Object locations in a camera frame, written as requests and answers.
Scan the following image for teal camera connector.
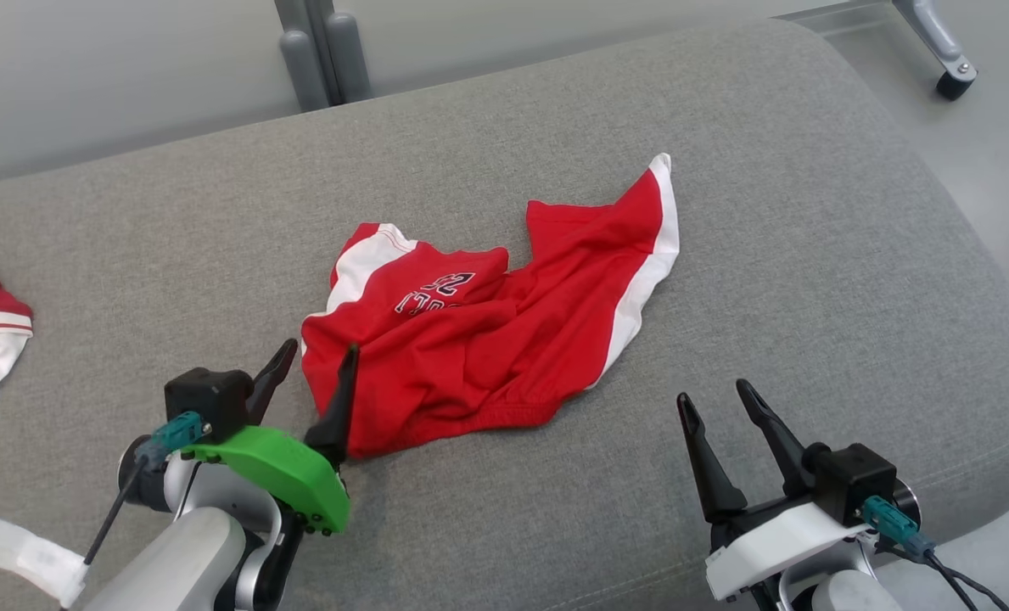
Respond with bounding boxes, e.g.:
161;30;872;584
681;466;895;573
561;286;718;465
860;496;938;561
135;411;212;466

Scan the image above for teal right camera connector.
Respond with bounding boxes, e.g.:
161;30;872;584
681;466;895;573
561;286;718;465
860;496;938;561

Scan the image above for grey leg with black caster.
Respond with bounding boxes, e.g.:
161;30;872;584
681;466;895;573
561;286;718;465
892;0;978;101

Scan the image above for grey floor rail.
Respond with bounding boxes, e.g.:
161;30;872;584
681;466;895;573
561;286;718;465
774;0;905;36

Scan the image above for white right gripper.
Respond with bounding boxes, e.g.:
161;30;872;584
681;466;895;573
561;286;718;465
676;378;872;602

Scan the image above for red shorts with white stripe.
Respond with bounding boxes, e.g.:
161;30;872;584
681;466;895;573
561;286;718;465
300;153;681;461

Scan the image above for grey fabric sofa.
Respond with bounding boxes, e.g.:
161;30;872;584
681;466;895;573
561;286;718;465
0;19;1009;611

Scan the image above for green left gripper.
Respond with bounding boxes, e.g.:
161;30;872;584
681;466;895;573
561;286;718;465
183;338;361;536

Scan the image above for teal left camera connector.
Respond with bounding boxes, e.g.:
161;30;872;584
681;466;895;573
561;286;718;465
135;411;212;466

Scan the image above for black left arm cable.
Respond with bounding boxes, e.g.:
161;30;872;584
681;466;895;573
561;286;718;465
82;458;144;568

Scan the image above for white strap band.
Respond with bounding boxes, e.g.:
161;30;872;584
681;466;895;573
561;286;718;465
0;507;89;608

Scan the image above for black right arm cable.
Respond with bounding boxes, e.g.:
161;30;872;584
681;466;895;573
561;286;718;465
882;543;1009;611

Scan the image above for grey partition post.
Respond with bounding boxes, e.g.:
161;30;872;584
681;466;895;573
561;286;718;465
305;0;374;104
273;0;332;113

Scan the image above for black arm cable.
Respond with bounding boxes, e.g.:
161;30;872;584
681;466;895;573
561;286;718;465
82;458;144;568
882;543;1009;611

